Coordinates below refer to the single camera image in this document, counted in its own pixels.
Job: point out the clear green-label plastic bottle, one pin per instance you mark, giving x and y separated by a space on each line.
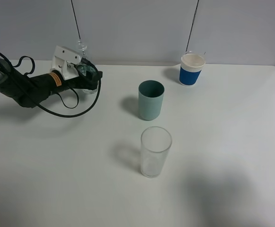
82 47

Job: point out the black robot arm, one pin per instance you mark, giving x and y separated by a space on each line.
24 89

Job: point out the clear tall glass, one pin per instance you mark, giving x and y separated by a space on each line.
155 145

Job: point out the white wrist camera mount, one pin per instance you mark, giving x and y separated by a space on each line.
64 61

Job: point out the blue white paper cup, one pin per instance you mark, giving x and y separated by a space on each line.
190 68

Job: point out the teal plastic cup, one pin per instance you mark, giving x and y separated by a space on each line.
150 99

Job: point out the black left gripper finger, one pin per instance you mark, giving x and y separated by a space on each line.
92 79

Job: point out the clear glass behind paper cup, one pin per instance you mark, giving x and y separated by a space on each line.
202 54

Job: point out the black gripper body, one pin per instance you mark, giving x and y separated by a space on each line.
58 84

